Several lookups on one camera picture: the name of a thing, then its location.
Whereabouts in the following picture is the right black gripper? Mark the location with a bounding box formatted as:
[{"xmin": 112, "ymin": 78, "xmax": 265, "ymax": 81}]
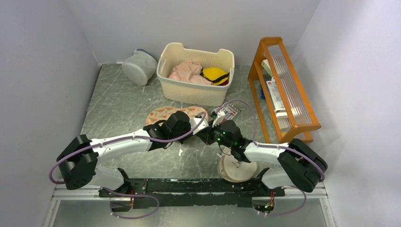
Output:
[{"xmin": 197, "ymin": 119, "xmax": 234, "ymax": 149}]

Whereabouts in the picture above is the floral mesh laundry bag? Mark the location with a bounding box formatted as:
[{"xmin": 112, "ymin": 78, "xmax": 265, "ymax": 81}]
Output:
[{"xmin": 146, "ymin": 106, "xmax": 209, "ymax": 125}]

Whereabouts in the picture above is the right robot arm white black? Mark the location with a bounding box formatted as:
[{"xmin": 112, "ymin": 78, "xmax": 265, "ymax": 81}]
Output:
[{"xmin": 194, "ymin": 120, "xmax": 328, "ymax": 196}]

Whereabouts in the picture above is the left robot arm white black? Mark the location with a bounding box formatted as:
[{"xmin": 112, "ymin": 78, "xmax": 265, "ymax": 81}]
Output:
[{"xmin": 56, "ymin": 111, "xmax": 207, "ymax": 197}]

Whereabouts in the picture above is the cream plastic laundry basket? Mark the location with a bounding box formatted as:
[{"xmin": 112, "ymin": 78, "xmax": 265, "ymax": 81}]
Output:
[{"xmin": 157, "ymin": 43, "xmax": 235, "ymax": 106}]

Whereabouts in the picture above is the grey round mesh bag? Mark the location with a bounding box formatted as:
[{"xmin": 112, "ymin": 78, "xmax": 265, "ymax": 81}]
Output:
[{"xmin": 122, "ymin": 49, "xmax": 158, "ymax": 86}]

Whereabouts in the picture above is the marker pen pack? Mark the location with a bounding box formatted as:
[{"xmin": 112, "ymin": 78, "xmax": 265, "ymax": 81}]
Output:
[{"xmin": 211, "ymin": 103, "xmax": 241, "ymax": 121}]

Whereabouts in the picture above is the beige round glasses pouch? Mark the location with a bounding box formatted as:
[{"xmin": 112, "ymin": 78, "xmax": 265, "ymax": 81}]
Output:
[{"xmin": 218, "ymin": 155, "xmax": 258, "ymax": 183}]

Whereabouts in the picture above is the yellow black cloth in basket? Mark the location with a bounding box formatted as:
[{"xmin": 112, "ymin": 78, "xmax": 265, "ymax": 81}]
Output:
[{"xmin": 200, "ymin": 67, "xmax": 230, "ymax": 86}]

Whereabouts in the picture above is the pink cloth in basket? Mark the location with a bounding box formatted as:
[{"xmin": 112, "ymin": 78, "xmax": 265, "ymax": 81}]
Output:
[{"xmin": 168, "ymin": 61, "xmax": 213, "ymax": 85}]

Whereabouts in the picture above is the white box in rack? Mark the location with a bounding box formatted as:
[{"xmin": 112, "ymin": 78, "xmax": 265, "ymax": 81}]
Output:
[{"xmin": 266, "ymin": 80, "xmax": 285, "ymax": 112}]

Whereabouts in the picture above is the orange wooden rack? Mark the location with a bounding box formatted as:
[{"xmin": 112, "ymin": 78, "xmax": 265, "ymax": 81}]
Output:
[{"xmin": 248, "ymin": 37, "xmax": 321, "ymax": 143}]

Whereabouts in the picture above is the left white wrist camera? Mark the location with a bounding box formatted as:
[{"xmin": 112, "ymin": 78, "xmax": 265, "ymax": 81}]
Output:
[{"xmin": 189, "ymin": 117, "xmax": 209, "ymax": 135}]

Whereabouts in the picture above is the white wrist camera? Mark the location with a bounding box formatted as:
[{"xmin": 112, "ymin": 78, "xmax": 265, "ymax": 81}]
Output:
[
  {"xmin": 189, "ymin": 117, "xmax": 209, "ymax": 135},
  {"xmin": 212, "ymin": 110, "xmax": 226, "ymax": 128}
]

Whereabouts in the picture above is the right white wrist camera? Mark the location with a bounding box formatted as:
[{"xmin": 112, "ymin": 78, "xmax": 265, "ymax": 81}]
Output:
[{"xmin": 212, "ymin": 110, "xmax": 226, "ymax": 128}]

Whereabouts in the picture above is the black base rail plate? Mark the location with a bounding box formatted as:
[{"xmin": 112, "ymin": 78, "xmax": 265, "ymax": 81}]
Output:
[{"xmin": 99, "ymin": 178, "xmax": 285, "ymax": 211}]

